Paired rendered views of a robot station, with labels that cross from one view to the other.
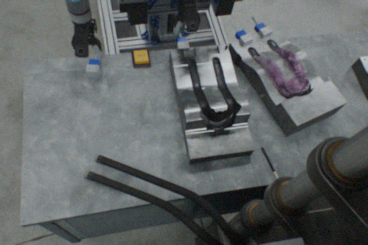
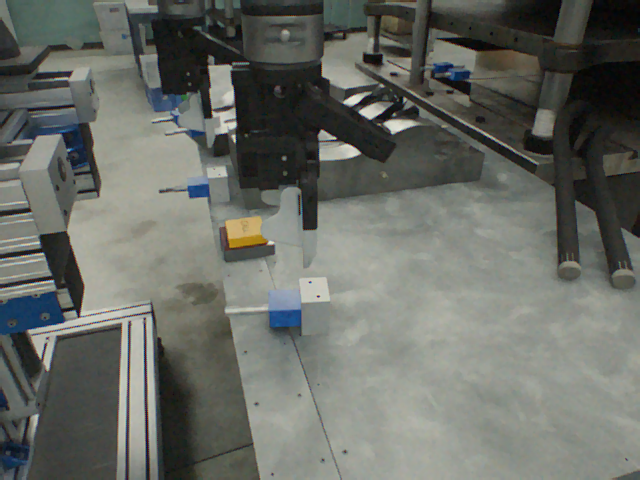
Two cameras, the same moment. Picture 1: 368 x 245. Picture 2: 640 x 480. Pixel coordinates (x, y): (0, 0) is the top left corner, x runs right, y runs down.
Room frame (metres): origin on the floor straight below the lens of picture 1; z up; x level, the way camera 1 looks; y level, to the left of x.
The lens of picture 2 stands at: (0.72, 0.89, 1.21)
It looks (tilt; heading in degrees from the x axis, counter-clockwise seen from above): 31 degrees down; 275
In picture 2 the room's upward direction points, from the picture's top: straight up
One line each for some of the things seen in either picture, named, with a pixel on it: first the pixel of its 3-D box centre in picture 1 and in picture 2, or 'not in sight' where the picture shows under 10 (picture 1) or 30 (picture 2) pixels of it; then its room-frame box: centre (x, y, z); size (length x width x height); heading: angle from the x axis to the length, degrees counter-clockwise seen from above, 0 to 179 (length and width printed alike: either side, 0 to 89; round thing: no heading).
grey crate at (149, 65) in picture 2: not in sight; (178, 68); (2.38, -3.44, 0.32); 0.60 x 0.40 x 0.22; 31
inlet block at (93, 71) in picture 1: (94, 62); (277, 308); (0.81, 0.43, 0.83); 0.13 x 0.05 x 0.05; 10
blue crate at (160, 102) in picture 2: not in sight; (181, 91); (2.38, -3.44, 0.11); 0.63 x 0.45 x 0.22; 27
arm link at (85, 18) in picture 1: (79, 12); (283, 39); (0.79, 0.43, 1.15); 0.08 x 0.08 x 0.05
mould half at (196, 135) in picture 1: (210, 98); (351, 140); (0.73, -0.09, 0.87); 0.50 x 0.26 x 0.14; 21
